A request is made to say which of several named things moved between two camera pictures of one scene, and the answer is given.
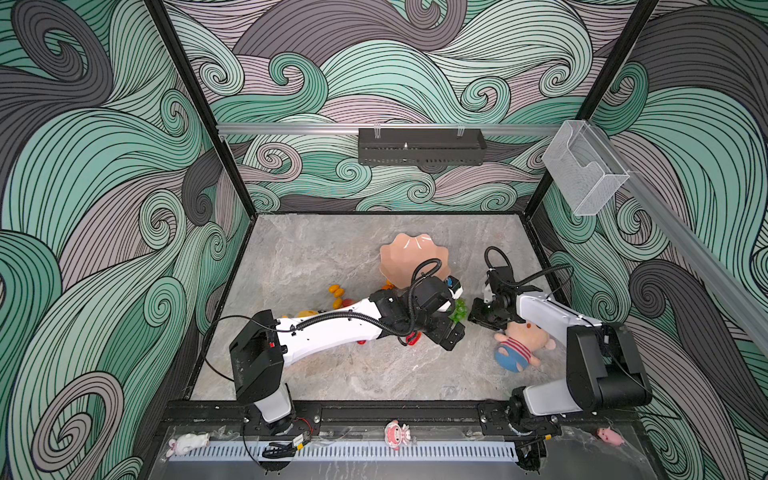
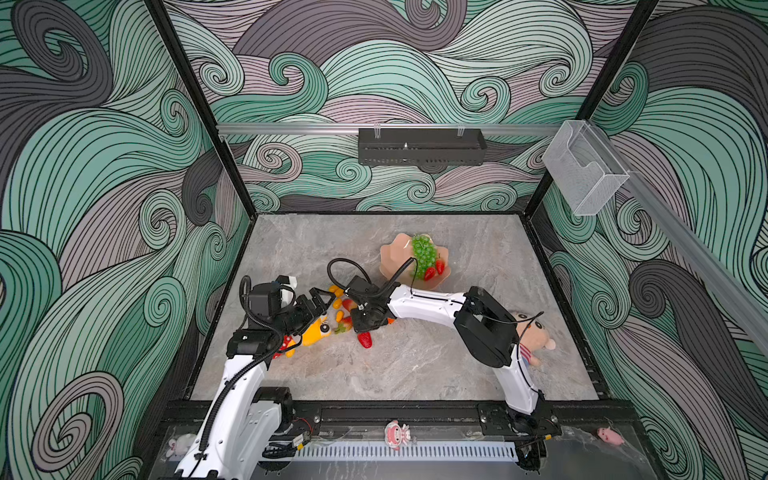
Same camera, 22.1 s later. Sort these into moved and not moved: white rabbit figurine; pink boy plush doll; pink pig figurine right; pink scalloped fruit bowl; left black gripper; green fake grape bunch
Moved: left black gripper; green fake grape bunch
Not moved: pink pig figurine right; pink boy plush doll; white rabbit figurine; pink scalloped fruit bowl
